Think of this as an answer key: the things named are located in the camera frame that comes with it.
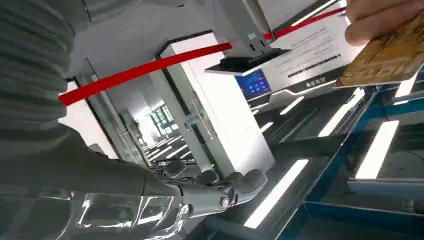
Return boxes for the person's right hand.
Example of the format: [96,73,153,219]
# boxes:
[344,0,424,47]

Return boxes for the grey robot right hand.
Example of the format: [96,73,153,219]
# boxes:
[0,123,268,240]

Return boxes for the white information board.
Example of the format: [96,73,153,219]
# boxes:
[260,13,367,95]

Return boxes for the red barrier belt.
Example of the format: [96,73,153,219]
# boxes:
[58,7,347,107]

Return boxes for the grey kiosk stand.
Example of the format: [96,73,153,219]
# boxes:
[204,0,293,77]

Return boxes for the blue display screen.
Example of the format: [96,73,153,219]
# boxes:
[235,68,272,101]

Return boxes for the glass door with handle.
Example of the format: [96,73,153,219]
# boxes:
[155,31,276,175]

